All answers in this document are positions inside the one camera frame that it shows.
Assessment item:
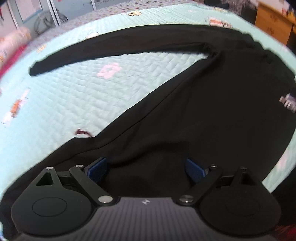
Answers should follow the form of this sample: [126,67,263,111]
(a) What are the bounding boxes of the floral rolled duvet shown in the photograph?
[1,27,32,67]

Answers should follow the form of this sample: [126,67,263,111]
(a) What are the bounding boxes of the sliding door wardrobe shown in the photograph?
[4,0,176,28]

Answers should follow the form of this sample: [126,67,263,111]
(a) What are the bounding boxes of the black garment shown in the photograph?
[1,25,295,240]

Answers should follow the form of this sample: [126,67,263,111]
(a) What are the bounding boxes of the mint bee quilt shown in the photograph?
[1,3,295,193]

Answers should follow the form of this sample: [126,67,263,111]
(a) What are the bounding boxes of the red patterned sheet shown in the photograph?
[0,45,27,78]

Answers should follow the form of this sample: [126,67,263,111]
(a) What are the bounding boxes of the yellow wooden desk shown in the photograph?
[254,1,295,45]

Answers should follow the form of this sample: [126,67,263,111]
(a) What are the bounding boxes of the grey coiled hose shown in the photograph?
[33,11,69,35]

